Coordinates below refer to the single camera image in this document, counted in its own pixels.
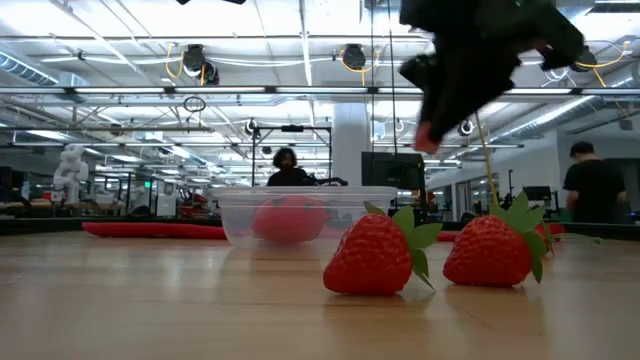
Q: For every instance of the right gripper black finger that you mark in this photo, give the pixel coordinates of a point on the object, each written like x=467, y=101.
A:
x=450, y=115

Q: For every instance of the pink toy raspberry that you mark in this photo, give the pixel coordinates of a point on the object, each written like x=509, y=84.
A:
x=425, y=142

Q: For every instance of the red toy strawberry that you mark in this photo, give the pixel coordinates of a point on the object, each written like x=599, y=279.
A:
x=370, y=255
x=485, y=255

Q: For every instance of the small long-stemmed toy strawberry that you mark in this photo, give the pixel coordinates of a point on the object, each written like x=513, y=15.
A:
x=556, y=230

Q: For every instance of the red green-spotted toy fruit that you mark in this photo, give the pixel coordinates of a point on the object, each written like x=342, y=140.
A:
x=290, y=220

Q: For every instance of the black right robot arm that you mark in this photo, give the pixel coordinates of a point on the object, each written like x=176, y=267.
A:
x=545, y=25

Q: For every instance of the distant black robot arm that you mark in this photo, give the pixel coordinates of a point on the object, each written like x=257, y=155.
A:
x=330, y=181

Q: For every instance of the clear plastic tupperware container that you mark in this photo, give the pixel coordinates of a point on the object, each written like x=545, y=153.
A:
x=235, y=215

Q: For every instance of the small distant black monitor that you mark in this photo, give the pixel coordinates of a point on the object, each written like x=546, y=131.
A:
x=536, y=193

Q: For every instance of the long ceiling light bar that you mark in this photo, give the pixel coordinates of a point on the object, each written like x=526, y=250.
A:
x=320, y=90

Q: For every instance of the person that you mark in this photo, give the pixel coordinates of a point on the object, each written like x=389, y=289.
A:
x=595, y=190
x=289, y=177

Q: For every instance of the white humanoid robot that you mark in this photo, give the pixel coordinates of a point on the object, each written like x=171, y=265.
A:
x=70, y=175

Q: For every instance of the distant black rig frame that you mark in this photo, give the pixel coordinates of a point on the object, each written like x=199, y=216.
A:
x=292, y=128

